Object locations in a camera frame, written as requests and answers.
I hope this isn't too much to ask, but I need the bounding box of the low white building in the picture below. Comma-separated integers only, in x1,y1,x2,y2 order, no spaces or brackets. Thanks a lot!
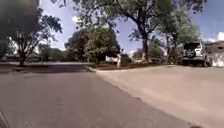
105,55,118,64

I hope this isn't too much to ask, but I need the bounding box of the brick pillar with lamp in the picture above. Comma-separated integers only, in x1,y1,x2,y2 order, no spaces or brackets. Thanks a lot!
116,48,123,69

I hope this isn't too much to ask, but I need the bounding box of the grass strip behind driveway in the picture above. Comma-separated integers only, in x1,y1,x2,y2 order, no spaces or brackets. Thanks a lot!
89,61,174,71

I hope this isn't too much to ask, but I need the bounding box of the round green tree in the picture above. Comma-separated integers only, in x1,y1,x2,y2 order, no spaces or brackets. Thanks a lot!
83,27,121,64

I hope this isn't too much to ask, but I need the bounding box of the tall tree with dark trunk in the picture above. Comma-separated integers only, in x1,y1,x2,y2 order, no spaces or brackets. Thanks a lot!
53,0,208,63

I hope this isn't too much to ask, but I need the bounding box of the dark green tree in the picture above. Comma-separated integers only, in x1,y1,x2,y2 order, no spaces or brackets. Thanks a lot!
64,29,90,62

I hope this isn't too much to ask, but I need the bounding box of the grey asphalt road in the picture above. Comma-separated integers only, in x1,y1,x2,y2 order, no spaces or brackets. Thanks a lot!
0,63,203,128

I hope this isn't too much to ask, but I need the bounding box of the pale concrete driveway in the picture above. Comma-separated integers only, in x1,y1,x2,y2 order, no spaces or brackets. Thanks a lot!
94,64,224,128

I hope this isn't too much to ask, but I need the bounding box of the slender leafy tree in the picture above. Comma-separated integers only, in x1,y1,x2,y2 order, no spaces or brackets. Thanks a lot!
155,9,201,65

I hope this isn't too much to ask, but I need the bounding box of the silver car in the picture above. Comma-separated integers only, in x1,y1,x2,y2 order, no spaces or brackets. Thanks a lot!
181,41,212,68

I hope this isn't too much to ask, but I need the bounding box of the small spreading tree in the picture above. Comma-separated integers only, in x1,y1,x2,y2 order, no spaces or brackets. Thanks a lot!
7,14,63,67

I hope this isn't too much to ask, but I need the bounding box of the grass verge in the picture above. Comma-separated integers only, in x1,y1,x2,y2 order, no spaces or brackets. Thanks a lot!
0,63,33,73

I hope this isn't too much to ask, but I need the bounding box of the dark overhanging tree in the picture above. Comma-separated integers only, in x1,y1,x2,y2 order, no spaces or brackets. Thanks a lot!
0,0,42,58

